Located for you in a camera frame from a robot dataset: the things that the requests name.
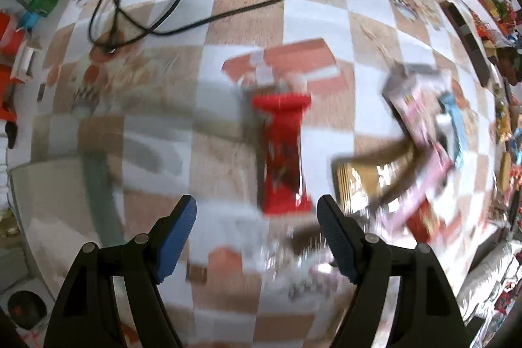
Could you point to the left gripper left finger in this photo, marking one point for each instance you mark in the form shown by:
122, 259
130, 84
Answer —
170, 236

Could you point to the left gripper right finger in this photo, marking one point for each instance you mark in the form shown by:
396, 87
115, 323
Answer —
342, 236

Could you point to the yellow gold snack packet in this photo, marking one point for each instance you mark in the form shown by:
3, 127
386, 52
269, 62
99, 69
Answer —
362, 180

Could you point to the red patterned candy packet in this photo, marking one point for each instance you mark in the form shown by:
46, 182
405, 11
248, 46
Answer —
424, 224

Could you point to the pink foil snack packet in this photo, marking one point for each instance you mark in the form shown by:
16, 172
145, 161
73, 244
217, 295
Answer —
425, 173

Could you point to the red candy wrapper snack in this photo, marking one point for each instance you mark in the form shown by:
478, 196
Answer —
284, 191

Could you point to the light blue snack packet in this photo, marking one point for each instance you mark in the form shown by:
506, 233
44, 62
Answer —
460, 140

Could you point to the grey green storage tray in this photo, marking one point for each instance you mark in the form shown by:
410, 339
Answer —
72, 193

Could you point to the white floral cushion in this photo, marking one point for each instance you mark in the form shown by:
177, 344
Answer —
481, 281

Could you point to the pink floral long packet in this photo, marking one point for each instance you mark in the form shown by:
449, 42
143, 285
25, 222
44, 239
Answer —
413, 91

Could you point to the black remote control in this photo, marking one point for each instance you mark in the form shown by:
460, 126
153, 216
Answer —
472, 48

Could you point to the red plastic stool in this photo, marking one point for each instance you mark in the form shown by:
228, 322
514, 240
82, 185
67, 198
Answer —
13, 40

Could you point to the green plastic toy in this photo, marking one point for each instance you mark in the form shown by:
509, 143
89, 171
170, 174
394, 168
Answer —
42, 7

